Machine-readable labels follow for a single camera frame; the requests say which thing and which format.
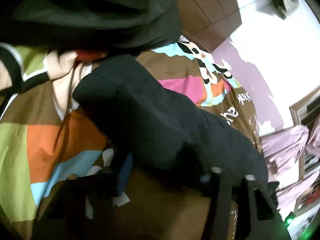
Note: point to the brown wooden window frame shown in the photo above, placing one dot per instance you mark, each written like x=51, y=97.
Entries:
x=305, y=112

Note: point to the brown wooden headboard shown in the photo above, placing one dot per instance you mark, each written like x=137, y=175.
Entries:
x=208, y=23

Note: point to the black padded jacket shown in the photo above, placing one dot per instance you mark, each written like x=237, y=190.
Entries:
x=171, y=140

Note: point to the colourful cartoon bedspread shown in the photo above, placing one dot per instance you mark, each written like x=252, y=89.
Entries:
x=45, y=137

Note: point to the left pink curtain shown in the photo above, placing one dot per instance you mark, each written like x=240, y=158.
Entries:
x=282, y=151

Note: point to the dark clothes pile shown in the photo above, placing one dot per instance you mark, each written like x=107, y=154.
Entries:
x=96, y=25

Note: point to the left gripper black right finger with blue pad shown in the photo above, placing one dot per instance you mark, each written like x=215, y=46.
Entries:
x=256, y=217

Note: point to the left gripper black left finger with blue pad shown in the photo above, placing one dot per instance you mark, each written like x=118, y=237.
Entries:
x=83, y=208

